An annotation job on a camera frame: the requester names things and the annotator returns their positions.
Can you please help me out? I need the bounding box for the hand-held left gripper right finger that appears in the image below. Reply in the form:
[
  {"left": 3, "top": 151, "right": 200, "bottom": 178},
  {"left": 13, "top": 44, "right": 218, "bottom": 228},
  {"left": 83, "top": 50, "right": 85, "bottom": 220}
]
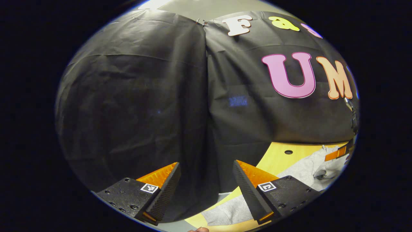
[{"left": 232, "top": 160, "right": 322, "bottom": 225}]

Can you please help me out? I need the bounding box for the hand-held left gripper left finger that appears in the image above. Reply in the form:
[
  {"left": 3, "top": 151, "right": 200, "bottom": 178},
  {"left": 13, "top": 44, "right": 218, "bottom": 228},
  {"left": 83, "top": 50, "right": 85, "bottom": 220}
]
[{"left": 92, "top": 162, "right": 181, "bottom": 226}]

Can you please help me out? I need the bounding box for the grey sweatshirt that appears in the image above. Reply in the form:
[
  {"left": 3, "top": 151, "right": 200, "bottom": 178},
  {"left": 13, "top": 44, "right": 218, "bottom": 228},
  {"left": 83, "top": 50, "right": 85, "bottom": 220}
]
[{"left": 201, "top": 145, "right": 350, "bottom": 226}]

